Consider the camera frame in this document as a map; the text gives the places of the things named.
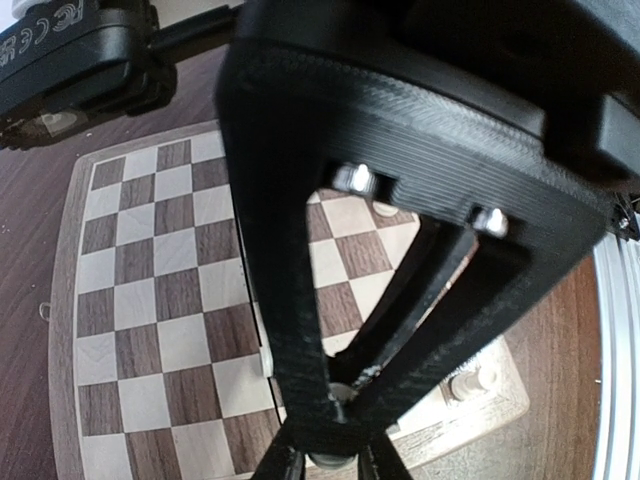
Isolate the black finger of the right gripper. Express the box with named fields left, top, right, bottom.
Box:
left=226, top=149, right=360, bottom=450
left=344, top=234, right=595, bottom=430

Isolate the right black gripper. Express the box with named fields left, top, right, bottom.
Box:
left=216, top=1, right=639, bottom=270

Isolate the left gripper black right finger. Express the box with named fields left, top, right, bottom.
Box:
left=357, top=434, right=410, bottom=480

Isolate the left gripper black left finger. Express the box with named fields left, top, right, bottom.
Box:
left=254, top=425, right=306, bottom=480

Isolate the light pawn mid board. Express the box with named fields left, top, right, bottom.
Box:
left=307, top=382, right=359, bottom=469

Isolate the wooden chess board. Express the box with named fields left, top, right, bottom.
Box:
left=49, top=122, right=529, bottom=479

